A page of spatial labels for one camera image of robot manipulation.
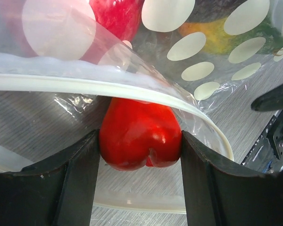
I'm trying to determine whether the fake red pear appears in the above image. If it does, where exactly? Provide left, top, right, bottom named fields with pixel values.
left=99, top=97, right=182, bottom=171

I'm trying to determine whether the fake red pomegranate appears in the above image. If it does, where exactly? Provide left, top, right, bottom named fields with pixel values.
left=89, top=0, right=144, bottom=41

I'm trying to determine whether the fake dark purple eggplant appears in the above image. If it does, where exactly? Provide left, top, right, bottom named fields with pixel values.
left=187, top=0, right=246, bottom=23

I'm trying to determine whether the clear zip top bag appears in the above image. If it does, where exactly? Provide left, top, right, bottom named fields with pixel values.
left=0, top=0, right=283, bottom=215

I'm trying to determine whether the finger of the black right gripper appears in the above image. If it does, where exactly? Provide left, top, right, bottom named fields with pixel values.
left=251, top=84, right=283, bottom=112

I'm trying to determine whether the fake green orange mango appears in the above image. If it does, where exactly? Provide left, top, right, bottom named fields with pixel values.
left=178, top=18, right=283, bottom=55

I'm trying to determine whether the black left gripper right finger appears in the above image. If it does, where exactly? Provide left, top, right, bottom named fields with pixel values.
left=181, top=132, right=283, bottom=226

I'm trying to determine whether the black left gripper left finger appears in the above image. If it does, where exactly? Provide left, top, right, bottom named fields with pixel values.
left=0, top=130, right=100, bottom=226

